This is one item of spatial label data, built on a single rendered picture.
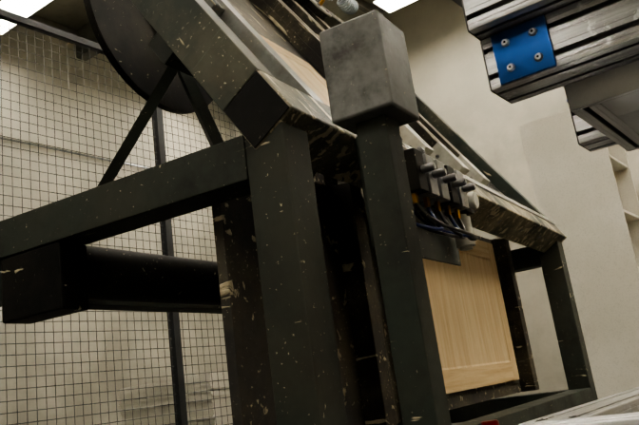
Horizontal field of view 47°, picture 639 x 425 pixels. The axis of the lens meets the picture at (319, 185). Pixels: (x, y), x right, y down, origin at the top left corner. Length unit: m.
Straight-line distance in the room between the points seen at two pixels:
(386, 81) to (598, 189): 4.36
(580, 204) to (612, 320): 0.83
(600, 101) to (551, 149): 4.46
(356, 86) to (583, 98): 0.37
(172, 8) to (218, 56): 0.18
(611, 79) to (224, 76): 0.70
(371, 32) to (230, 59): 0.31
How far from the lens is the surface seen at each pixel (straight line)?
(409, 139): 2.10
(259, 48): 1.75
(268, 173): 1.34
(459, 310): 2.60
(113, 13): 2.91
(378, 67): 1.27
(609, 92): 1.23
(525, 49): 1.19
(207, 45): 1.51
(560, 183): 5.62
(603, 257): 5.48
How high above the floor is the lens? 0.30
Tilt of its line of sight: 16 degrees up
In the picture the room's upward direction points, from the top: 8 degrees counter-clockwise
